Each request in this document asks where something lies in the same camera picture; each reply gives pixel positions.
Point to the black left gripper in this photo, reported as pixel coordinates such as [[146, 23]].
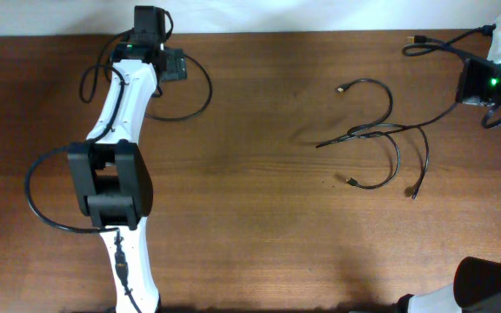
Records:
[[149, 20]]

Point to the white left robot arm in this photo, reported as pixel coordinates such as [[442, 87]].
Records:
[[111, 180]]

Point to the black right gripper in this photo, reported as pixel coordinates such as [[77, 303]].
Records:
[[475, 81]]

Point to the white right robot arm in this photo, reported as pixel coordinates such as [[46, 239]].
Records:
[[476, 286]]

